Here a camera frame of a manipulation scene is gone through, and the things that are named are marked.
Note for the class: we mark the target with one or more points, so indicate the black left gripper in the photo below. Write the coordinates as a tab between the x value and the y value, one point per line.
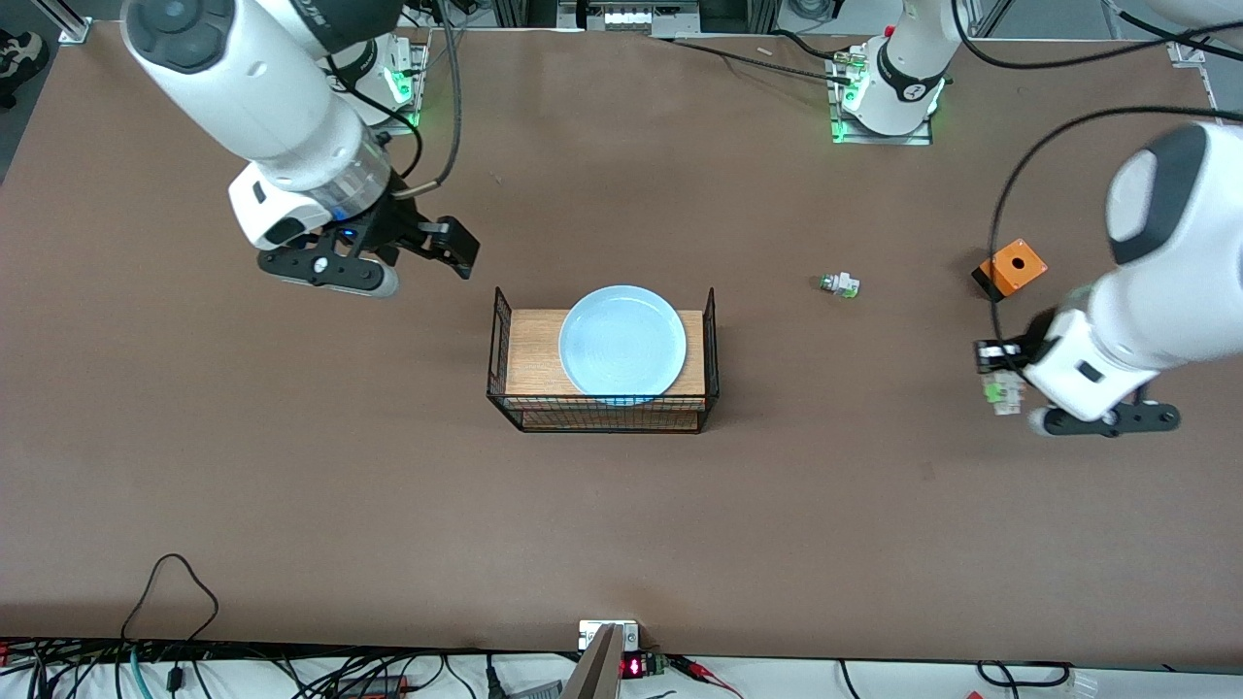
1022	350

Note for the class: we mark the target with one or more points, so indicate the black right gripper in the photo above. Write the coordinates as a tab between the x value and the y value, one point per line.
386	231

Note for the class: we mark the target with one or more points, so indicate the red push button white body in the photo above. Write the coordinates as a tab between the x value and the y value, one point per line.
1005	396

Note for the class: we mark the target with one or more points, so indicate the light blue round plate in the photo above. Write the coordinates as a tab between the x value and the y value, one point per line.
621	345

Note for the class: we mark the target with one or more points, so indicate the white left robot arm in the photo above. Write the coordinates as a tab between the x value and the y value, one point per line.
1165	272

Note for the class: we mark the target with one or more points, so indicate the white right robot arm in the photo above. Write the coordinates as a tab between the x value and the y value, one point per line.
243	87

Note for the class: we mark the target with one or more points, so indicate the green push button white body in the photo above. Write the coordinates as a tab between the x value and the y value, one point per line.
843	284

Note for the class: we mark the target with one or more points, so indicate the wooden shelf board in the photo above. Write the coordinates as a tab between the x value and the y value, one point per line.
532	354

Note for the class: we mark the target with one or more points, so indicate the module with red display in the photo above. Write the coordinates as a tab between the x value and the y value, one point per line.
636	667

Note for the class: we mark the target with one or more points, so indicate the black sneaker shoe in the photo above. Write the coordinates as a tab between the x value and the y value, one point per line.
21	56

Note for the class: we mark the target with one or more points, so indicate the orange button enclosure box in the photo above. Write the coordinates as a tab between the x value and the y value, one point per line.
1018	264

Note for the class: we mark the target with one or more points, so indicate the aluminium frame structure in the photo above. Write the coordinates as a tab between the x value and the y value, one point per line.
680	15

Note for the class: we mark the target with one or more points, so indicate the white perforated edge rail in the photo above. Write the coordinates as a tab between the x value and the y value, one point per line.
1212	97

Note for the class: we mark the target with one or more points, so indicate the metal table corner bracket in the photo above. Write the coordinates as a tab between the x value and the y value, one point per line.
1185	50
76	32

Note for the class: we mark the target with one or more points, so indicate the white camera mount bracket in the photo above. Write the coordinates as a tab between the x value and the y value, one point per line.
631	636

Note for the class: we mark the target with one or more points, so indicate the grey camera mount bar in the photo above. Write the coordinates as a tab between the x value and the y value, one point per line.
594	670

